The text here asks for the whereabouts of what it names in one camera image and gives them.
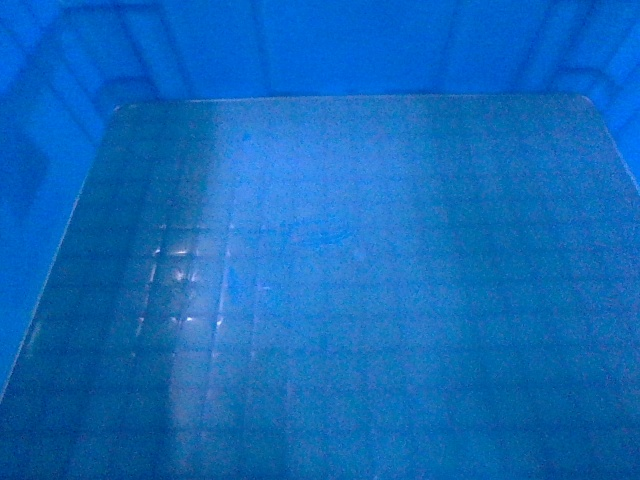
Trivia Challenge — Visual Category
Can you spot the large blue plastic crate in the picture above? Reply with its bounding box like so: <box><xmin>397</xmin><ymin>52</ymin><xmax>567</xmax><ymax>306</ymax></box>
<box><xmin>1</xmin><ymin>1</ymin><xmax>639</xmax><ymax>479</ymax></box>

